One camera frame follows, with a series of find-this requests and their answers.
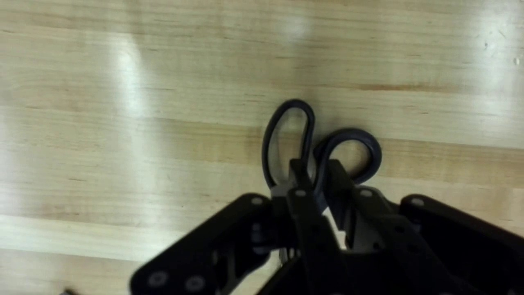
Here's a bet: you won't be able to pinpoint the black handled scissors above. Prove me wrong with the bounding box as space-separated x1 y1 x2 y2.
260 96 382 206

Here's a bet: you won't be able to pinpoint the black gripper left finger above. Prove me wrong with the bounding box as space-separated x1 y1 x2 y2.
129 157 350 295

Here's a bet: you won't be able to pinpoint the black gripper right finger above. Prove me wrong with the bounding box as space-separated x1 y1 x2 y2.
317 158 524 295

